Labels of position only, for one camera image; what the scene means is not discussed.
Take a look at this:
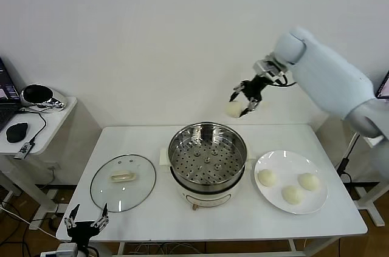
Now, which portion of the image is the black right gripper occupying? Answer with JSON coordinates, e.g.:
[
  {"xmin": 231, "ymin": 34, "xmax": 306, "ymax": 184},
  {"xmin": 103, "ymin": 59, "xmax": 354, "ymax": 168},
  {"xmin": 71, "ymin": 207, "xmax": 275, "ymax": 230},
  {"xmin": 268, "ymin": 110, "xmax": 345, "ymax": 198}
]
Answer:
[{"xmin": 229, "ymin": 74, "xmax": 270, "ymax": 118}]

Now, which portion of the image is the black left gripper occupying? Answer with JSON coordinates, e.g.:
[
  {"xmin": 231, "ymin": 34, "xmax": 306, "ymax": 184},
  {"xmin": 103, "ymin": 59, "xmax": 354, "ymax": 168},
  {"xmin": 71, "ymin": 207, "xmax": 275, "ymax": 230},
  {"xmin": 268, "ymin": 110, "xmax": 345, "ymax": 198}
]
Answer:
[{"xmin": 63, "ymin": 202, "xmax": 110, "ymax": 247}]

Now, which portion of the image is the white steamed baozi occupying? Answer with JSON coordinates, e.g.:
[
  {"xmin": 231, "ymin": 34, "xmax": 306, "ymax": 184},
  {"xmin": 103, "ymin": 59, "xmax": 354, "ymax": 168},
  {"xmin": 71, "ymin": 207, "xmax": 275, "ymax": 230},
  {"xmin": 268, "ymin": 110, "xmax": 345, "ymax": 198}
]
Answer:
[
  {"xmin": 297, "ymin": 173, "xmax": 320, "ymax": 191},
  {"xmin": 257, "ymin": 168, "xmax": 278, "ymax": 187},
  {"xmin": 281, "ymin": 185, "xmax": 305, "ymax": 207},
  {"xmin": 227, "ymin": 101, "xmax": 246, "ymax": 118}
]

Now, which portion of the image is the glass pot lid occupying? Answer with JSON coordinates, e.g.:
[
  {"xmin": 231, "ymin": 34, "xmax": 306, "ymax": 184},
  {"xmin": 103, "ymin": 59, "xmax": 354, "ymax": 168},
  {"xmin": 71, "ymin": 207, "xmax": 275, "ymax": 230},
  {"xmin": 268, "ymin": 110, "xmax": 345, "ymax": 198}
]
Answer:
[{"xmin": 89, "ymin": 154, "xmax": 157, "ymax": 213}]

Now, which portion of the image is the perforated steel steamer basket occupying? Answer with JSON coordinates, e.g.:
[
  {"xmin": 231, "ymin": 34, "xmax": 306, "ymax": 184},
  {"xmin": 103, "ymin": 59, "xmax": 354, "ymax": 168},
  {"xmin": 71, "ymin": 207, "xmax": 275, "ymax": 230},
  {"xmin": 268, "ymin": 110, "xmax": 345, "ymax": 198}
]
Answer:
[{"xmin": 158, "ymin": 122, "xmax": 256, "ymax": 185}]

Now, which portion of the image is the small grey usb hub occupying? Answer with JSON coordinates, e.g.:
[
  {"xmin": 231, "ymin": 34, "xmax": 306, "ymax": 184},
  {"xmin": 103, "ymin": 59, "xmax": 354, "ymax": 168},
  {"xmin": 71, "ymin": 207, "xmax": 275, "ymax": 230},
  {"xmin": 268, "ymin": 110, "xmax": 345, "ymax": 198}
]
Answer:
[{"xmin": 14, "ymin": 140, "xmax": 35, "ymax": 160}]

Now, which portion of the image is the white side table with mouse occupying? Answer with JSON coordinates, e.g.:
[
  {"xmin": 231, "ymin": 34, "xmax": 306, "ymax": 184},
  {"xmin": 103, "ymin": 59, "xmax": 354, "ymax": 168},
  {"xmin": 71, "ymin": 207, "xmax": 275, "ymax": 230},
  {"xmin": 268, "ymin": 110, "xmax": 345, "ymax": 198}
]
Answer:
[{"xmin": 0, "ymin": 96, "xmax": 78, "ymax": 220}]

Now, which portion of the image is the white round plate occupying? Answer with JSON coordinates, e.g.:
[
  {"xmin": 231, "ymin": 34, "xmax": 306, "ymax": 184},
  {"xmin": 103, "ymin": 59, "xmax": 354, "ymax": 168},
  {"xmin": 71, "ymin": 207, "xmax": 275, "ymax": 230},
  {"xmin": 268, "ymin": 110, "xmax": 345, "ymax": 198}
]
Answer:
[{"xmin": 253, "ymin": 150, "xmax": 329, "ymax": 215}]

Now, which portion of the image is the cream electric cooker base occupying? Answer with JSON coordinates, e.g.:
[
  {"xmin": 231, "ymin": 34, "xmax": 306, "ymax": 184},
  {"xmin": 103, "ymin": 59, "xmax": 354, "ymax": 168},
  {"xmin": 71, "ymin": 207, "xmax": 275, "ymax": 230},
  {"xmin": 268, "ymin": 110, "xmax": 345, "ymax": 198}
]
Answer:
[{"xmin": 159, "ymin": 147, "xmax": 253, "ymax": 211}]

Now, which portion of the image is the black computer mouse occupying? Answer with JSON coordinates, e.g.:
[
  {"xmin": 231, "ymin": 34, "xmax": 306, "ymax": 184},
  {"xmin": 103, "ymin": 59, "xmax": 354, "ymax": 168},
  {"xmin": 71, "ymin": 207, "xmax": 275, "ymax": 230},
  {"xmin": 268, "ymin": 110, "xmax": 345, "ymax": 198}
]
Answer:
[{"xmin": 5, "ymin": 122, "xmax": 29, "ymax": 144}]

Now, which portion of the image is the black laptop beside chrome helmet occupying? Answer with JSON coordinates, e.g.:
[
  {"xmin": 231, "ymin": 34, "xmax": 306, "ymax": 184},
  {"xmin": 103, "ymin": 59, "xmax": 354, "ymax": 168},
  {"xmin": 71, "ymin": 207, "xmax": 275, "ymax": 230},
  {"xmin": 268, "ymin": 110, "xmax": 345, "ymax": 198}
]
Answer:
[{"xmin": 0, "ymin": 56, "xmax": 22, "ymax": 132}]

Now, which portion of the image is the white side table with label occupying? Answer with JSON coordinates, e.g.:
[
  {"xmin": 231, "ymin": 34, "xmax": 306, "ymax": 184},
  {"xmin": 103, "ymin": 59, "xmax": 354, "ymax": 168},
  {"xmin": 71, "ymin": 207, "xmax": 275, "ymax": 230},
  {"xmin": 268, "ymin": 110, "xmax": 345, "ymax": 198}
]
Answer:
[{"xmin": 349, "ymin": 135, "xmax": 389, "ymax": 227}]

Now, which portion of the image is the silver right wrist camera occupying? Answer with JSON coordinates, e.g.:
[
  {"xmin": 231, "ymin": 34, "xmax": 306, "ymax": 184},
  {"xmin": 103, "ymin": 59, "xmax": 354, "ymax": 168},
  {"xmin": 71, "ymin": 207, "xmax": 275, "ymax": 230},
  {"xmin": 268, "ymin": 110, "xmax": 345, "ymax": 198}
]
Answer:
[{"xmin": 252, "ymin": 58, "xmax": 289, "ymax": 83}]

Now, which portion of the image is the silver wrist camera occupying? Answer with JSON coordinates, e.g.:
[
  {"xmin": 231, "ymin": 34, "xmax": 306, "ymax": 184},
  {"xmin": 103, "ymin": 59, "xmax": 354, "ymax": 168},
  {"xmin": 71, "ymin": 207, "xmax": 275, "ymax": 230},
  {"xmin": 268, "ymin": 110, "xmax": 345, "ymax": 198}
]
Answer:
[
  {"xmin": 252, "ymin": 58, "xmax": 289, "ymax": 83},
  {"xmin": 56, "ymin": 243, "xmax": 78, "ymax": 257}
]

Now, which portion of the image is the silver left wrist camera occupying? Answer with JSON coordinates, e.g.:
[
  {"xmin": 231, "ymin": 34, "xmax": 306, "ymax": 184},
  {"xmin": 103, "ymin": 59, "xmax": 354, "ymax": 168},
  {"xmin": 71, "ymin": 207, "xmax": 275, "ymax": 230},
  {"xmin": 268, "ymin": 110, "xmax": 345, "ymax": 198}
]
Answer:
[{"xmin": 56, "ymin": 243, "xmax": 78, "ymax": 257}]

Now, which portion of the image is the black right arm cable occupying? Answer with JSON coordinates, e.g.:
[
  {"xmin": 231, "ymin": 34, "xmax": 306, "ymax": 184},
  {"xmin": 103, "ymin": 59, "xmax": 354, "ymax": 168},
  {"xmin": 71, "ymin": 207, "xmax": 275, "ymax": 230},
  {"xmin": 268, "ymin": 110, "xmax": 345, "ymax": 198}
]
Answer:
[{"xmin": 267, "ymin": 73, "xmax": 297, "ymax": 87}]

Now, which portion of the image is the thin black usb cable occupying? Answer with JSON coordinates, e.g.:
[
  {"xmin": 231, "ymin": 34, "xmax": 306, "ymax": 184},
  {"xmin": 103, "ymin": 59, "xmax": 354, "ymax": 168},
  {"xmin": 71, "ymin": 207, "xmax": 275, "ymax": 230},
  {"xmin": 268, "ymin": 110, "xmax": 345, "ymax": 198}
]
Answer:
[{"xmin": 16, "ymin": 109, "xmax": 48, "ymax": 145}]

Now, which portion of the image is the black white charger cable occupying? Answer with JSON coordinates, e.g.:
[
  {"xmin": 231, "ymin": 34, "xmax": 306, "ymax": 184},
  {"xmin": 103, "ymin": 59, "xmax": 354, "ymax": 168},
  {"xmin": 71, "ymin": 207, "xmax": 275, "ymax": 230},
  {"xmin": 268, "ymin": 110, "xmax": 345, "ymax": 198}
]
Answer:
[{"xmin": 336, "ymin": 134, "xmax": 361, "ymax": 185}]

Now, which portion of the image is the black laptop with charger cable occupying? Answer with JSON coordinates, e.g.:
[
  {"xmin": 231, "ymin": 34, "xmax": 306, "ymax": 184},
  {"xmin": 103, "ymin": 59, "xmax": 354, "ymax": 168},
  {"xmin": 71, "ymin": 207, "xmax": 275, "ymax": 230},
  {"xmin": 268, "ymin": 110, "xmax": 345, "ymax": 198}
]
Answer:
[{"xmin": 375, "ymin": 70, "xmax": 389, "ymax": 100}]

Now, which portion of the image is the white main table frame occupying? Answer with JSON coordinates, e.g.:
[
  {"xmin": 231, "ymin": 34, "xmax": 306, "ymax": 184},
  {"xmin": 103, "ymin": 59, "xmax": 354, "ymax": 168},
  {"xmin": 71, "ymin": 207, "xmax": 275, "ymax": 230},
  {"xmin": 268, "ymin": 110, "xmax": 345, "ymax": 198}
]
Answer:
[{"xmin": 100, "ymin": 237, "xmax": 343, "ymax": 257}]

